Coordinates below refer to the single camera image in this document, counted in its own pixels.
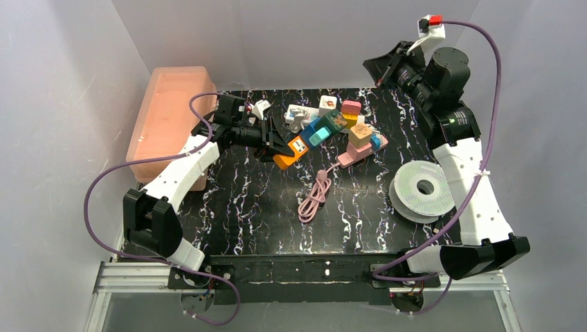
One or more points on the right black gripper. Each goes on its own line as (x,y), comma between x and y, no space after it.
(391,66)

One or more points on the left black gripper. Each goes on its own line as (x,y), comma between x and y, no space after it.
(266,137)

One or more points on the teal white charger plug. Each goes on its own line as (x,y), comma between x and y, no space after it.
(319,136)

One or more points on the pink translucent storage box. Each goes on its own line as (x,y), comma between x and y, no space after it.
(165,120)

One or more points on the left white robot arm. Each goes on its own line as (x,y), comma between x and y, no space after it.
(150,215)

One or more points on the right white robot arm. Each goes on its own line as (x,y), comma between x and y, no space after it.
(487,241)

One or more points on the blue socket cube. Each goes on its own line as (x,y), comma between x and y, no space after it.
(307,132)

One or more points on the pink charger plug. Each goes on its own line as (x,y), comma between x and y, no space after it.
(350,107)

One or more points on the dark green socket cube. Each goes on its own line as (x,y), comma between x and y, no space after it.
(333,121)

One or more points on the white red charger plug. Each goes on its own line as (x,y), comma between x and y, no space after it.
(326,104)

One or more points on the tan yellow charger plug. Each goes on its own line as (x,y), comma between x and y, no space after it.
(360,135)

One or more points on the white power strip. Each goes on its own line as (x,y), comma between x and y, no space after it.
(305,115)

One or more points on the pink power strip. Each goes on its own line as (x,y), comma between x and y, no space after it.
(353,155)

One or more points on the white filament spool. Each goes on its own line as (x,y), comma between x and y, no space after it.
(420,192)

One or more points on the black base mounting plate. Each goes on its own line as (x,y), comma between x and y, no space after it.
(301,278)

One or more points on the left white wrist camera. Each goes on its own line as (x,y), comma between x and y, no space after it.
(260,108)

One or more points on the blue plug with white cable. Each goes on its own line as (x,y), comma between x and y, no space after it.
(375,142)

